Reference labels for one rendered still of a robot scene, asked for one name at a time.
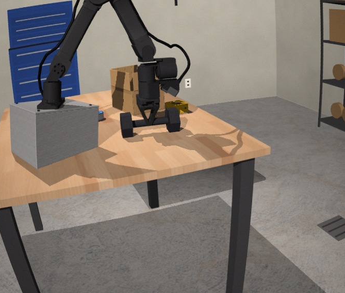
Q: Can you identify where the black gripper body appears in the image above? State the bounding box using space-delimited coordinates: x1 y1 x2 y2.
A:
136 80 160 107

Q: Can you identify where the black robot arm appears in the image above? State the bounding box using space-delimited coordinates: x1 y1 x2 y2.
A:
37 0 179 109

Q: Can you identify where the brown cardboard box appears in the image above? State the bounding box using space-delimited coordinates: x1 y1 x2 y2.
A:
110 65 165 116

